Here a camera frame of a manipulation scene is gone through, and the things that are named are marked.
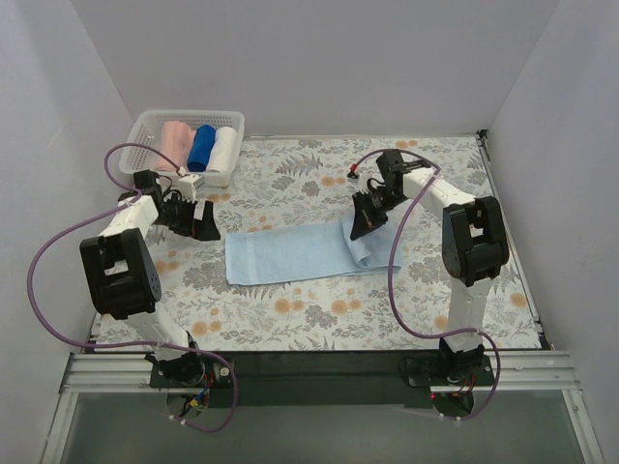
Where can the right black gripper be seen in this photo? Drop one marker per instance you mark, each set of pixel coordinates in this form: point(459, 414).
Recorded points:
point(369, 208)

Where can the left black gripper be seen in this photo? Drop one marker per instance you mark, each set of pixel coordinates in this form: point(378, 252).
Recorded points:
point(191, 220)

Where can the light blue towel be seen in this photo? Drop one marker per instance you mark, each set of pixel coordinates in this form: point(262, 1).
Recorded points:
point(306, 252)

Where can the pink towel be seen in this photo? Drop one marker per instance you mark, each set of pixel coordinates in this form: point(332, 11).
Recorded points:
point(176, 141)

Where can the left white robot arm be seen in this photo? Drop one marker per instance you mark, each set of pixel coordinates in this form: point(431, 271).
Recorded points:
point(123, 279)

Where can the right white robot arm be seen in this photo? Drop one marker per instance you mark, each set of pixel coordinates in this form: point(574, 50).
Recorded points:
point(474, 246)

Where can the white rolled towel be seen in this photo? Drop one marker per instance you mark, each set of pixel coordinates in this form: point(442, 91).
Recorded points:
point(221, 155)

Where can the blue rolled towel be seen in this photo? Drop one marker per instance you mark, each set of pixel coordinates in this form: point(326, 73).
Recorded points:
point(200, 152)

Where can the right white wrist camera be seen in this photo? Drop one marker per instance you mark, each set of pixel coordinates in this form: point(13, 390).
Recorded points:
point(357, 177)

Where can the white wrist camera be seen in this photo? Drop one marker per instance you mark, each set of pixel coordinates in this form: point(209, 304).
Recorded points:
point(190, 185)
point(357, 177)

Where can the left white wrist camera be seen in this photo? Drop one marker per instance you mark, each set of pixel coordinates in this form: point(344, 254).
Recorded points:
point(190, 185)

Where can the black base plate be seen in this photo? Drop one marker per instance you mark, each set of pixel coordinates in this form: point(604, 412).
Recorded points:
point(332, 378)

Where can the aluminium rail frame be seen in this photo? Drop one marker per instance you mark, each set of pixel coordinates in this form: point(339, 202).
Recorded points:
point(515, 371)

